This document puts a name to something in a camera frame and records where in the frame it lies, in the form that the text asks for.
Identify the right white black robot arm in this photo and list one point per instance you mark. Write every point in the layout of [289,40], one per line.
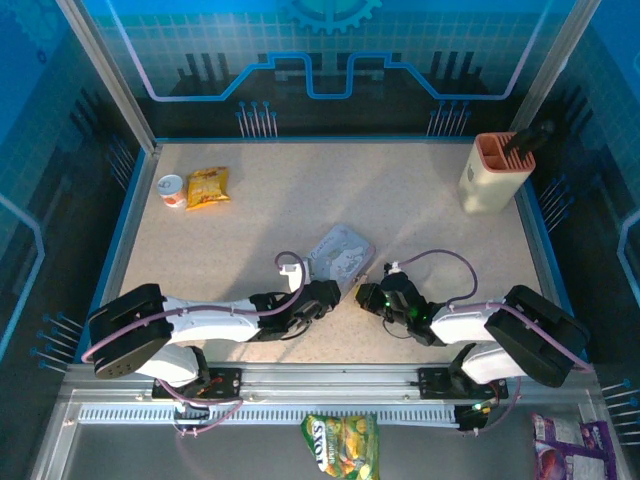
[460,321]

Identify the green yellow snack bag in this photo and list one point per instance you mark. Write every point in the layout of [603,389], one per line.
[345,447]

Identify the beige knife block orange top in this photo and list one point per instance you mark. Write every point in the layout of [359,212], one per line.
[487,187]

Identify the white orange cup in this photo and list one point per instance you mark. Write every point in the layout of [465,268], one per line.
[171,192]

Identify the purple snack bag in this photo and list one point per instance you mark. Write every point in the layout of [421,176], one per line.
[570,450]

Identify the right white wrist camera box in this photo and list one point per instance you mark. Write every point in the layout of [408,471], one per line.
[395,270]

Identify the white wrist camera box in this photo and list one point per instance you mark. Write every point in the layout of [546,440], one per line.
[292,276]
[395,270]

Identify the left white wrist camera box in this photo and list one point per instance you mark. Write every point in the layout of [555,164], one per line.
[292,276]

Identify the aluminium mounting rail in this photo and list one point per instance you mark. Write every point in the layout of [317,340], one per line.
[325,380]

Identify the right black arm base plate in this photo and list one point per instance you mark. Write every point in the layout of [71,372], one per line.
[435,382]

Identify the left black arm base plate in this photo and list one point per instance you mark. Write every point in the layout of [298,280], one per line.
[225,385]

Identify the aluminium side rail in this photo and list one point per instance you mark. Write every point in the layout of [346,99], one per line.
[125,240]
[545,250]

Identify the aluminium frame post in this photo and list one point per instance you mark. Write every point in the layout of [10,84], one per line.
[555,65]
[107,75]

